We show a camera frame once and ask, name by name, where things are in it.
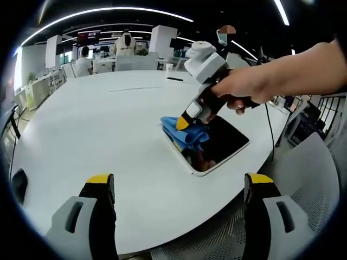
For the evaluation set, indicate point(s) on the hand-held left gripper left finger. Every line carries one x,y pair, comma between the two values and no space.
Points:
81,227

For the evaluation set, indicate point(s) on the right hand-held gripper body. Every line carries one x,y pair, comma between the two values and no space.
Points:
207,66

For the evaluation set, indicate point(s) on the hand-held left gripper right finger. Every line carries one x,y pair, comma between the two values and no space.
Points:
282,230

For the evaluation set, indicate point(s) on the blue cleaning cloth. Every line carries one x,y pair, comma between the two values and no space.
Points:
189,136

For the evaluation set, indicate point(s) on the person's right hand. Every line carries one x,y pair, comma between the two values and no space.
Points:
244,84

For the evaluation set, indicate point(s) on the black pen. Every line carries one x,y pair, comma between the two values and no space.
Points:
174,79

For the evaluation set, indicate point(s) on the white paper cup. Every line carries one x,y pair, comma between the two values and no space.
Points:
169,67

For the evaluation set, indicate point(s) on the grey mesh office chair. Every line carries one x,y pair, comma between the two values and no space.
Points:
306,173

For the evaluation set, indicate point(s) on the black computer mouse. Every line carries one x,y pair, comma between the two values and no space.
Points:
19,185

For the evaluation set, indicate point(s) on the long curved ceiling light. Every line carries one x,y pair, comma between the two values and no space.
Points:
103,10

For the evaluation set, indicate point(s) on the black office chair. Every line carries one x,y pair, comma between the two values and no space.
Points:
11,124

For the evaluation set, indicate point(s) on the white low cabinet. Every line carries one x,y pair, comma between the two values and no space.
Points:
40,90

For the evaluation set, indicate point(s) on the green potted plant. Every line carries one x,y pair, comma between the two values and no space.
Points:
30,77

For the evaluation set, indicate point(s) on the red wall screen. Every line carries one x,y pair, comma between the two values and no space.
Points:
87,38

